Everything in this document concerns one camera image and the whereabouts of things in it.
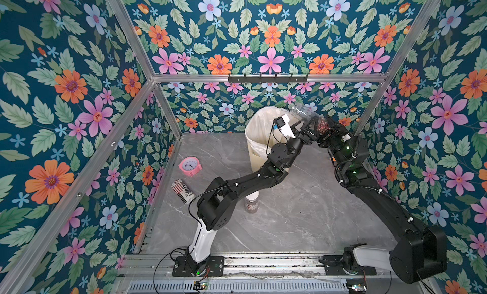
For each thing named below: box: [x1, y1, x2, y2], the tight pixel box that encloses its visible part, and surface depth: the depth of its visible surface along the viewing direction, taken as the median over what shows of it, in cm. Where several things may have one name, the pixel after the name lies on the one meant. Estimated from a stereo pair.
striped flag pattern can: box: [171, 178, 196, 205], surface depth 95 cm
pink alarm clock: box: [178, 155, 203, 178], surface depth 103 cm
